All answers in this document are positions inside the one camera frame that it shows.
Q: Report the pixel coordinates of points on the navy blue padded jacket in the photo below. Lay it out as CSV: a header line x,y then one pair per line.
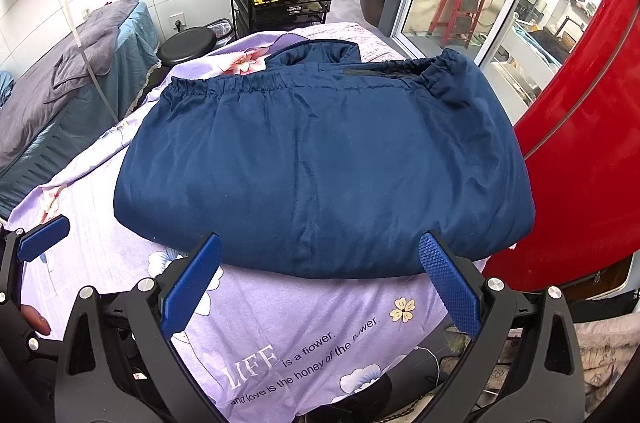
x,y
325,168

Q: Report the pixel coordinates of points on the grey and teal covered furniture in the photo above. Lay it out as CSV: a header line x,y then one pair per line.
x,y
125,48

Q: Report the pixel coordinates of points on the grey blanket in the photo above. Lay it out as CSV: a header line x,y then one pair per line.
x,y
65,68

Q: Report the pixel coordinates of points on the thin white floor lamp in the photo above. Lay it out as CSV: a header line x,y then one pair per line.
x,y
75,28

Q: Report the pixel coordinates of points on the person's left hand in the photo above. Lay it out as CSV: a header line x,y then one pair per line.
x,y
35,320

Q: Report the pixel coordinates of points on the light blue cloth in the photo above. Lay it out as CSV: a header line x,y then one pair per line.
x,y
4,85

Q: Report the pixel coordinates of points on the wall socket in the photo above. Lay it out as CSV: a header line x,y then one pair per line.
x,y
177,20

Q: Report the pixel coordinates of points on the purple floral bed sheet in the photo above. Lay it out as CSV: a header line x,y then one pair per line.
x,y
280,318

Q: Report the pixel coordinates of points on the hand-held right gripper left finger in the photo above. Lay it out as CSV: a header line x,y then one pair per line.
x,y
192,288

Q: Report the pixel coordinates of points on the pink printed cloth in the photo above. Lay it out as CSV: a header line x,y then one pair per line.
x,y
600,353

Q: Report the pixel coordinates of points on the red glossy cabinet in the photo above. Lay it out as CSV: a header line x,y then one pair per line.
x,y
590,153

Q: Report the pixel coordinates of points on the bin with plastic liner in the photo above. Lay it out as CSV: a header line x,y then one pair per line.
x,y
220,28

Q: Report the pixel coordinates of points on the black round stool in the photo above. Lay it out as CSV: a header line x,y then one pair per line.
x,y
187,43

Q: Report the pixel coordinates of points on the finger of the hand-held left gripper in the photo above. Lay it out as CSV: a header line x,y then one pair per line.
x,y
42,238

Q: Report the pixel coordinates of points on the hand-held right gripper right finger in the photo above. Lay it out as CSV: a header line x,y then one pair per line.
x,y
450,283

